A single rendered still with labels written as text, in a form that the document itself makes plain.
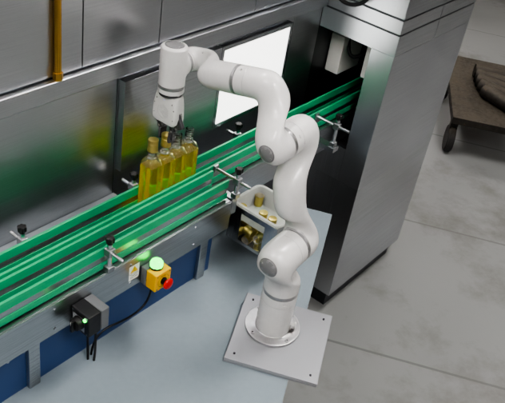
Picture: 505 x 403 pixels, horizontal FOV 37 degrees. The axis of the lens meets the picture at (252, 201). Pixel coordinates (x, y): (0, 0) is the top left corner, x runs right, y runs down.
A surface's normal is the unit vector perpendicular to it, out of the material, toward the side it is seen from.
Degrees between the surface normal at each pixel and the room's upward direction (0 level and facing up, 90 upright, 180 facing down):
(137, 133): 90
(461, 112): 0
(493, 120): 0
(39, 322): 90
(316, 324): 4
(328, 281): 90
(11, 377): 90
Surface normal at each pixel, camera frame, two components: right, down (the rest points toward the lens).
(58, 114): 0.77, 0.46
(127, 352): 0.15, -0.81
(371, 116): -0.63, 0.37
